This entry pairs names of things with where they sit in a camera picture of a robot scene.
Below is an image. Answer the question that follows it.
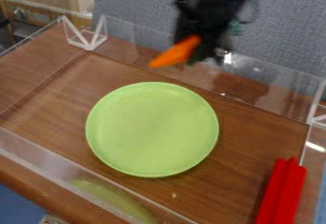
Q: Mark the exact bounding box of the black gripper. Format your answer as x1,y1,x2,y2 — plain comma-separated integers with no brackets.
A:
174,0,250,66

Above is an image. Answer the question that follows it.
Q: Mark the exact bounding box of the orange toy carrot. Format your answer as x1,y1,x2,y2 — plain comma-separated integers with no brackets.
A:
148,20,246,70

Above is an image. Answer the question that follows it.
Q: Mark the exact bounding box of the green round plate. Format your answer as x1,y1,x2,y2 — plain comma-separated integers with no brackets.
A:
86,82,221,178

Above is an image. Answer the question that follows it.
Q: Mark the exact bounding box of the clear acrylic triangle bracket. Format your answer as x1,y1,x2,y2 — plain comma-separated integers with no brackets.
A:
63,16,108,51

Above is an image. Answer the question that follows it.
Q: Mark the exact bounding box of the clear acrylic tray wall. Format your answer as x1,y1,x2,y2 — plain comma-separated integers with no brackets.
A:
0,16,326,224

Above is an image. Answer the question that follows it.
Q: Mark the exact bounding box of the red plastic bracket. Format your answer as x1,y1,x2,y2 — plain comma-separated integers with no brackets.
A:
256,157,308,224

